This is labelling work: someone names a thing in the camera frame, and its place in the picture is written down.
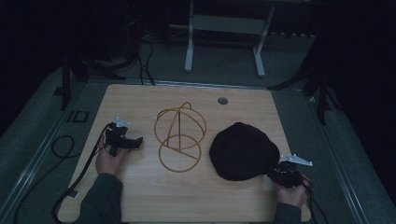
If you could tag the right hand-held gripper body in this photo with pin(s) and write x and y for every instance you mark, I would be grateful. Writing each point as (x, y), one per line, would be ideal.
(288, 172)

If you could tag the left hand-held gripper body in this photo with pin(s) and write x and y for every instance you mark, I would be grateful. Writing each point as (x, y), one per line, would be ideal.
(115, 135)

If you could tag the black cap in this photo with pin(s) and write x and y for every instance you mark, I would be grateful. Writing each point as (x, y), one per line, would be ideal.
(243, 152)

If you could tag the person's right hand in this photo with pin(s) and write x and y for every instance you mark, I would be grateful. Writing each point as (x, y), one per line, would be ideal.
(291, 195)

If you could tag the person's left hand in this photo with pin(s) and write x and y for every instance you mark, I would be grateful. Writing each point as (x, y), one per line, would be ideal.
(108, 162)

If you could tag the black tripod stand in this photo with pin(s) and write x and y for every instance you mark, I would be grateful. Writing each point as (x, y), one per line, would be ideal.
(81, 67)
(317, 81)

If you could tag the grey table grommet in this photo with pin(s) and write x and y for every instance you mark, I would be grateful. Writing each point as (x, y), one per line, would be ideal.
(222, 100)

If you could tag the white metal stand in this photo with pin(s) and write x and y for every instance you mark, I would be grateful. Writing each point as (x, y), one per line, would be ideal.
(226, 28)

